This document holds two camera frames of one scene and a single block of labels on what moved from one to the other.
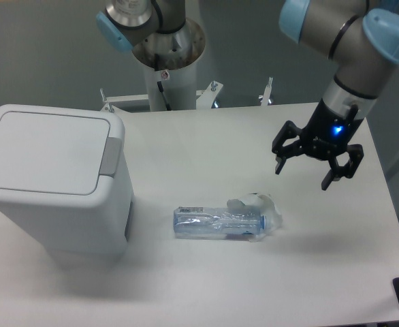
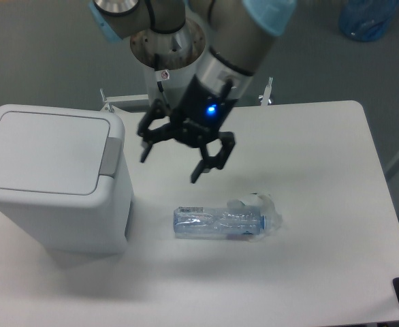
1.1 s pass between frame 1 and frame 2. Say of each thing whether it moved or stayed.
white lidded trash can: stayed
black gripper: moved
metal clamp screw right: stayed
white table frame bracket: stayed
